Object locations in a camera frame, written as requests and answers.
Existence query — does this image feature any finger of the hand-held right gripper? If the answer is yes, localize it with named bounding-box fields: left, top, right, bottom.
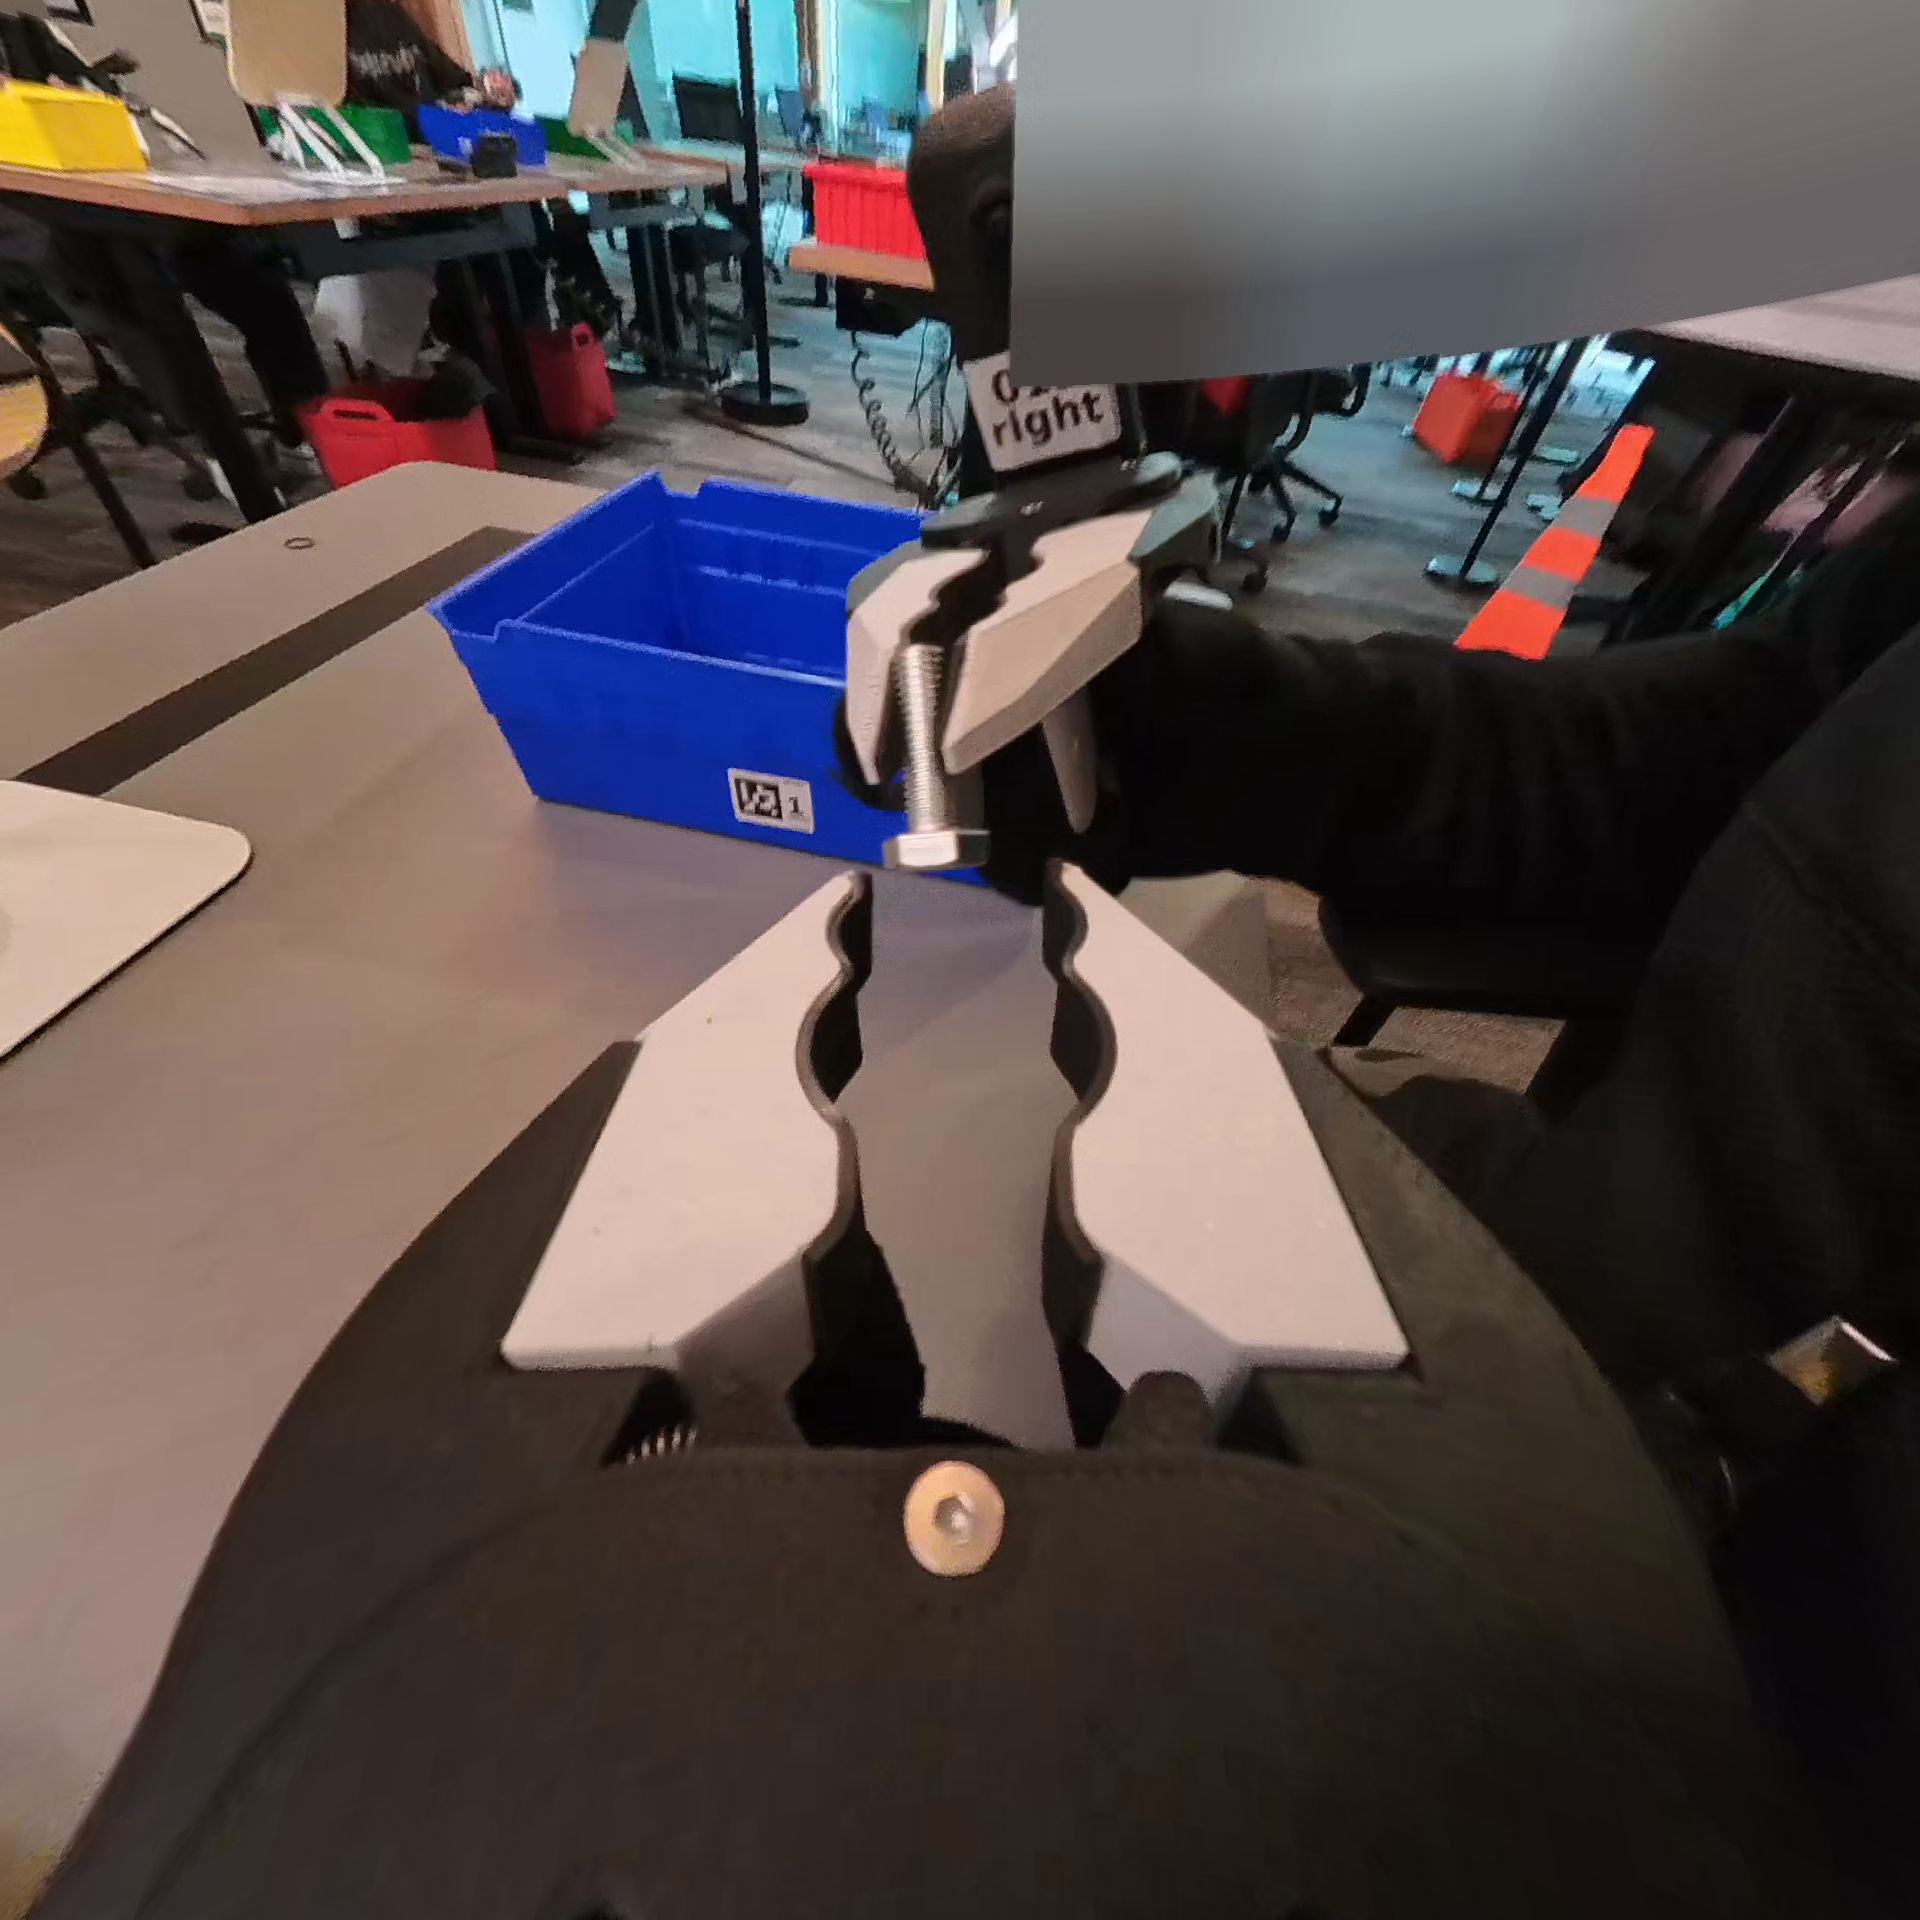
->
left=839, top=545, right=993, bottom=785
left=937, top=513, right=1149, bottom=777

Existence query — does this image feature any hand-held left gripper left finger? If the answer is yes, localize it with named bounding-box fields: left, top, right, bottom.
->
left=503, top=874, right=927, bottom=1444

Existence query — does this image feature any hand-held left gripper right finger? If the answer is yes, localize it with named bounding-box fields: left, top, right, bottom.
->
left=1041, top=865, right=1412, bottom=1444

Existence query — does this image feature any silver hex bolt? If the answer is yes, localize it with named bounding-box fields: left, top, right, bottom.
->
left=881, top=645, right=993, bottom=875

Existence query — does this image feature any blue storage bin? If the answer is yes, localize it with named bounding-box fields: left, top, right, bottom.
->
left=416, top=104, right=548, bottom=170
left=426, top=468, right=992, bottom=887

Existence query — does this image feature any person's right forearm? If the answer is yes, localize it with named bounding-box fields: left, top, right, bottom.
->
left=1319, top=496, right=1920, bottom=963

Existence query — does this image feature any person's right hand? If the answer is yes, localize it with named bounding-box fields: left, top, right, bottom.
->
left=976, top=599, right=1356, bottom=905

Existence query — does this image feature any black office chair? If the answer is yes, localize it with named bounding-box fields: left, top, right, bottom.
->
left=1200, top=369, right=1373, bottom=594

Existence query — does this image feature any brown edged desk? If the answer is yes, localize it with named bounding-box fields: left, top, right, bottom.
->
left=0, top=151, right=728, bottom=520
left=786, top=241, right=940, bottom=297

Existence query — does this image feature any red storage bin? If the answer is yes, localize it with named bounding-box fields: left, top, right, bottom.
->
left=801, top=163, right=927, bottom=265

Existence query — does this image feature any red bag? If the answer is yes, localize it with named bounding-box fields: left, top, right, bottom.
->
left=294, top=383, right=496, bottom=490
left=525, top=323, right=616, bottom=441

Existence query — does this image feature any black floor pole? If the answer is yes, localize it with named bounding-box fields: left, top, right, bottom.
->
left=720, top=0, right=810, bottom=428

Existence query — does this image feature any orange storage bin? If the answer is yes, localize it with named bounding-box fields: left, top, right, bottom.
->
left=1412, top=371, right=1525, bottom=466

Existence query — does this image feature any black easel stand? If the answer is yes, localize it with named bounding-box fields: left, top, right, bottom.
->
left=1423, top=336, right=1920, bottom=648

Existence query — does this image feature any orange traffic cone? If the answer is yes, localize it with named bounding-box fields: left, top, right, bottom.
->
left=1455, top=424, right=1656, bottom=657

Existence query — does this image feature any white plastic bag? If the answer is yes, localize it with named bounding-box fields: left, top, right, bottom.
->
left=316, top=277, right=440, bottom=380

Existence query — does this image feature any tilted wooden board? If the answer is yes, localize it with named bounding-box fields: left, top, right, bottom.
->
left=566, top=36, right=648, bottom=168
left=224, top=0, right=394, bottom=185

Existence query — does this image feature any dark table slot cover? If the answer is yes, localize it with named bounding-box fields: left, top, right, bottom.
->
left=16, top=527, right=541, bottom=799

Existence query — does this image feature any black badge reel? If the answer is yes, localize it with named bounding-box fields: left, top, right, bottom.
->
left=1641, top=1317, right=1900, bottom=1532

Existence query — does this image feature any white board stand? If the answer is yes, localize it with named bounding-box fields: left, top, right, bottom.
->
left=0, top=780, right=253, bottom=1059

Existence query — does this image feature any framed marker sign board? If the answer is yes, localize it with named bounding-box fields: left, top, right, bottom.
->
left=1633, top=275, right=1920, bottom=389

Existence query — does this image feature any yellow storage bin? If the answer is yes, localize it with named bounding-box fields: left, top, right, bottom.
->
left=0, top=83, right=153, bottom=173

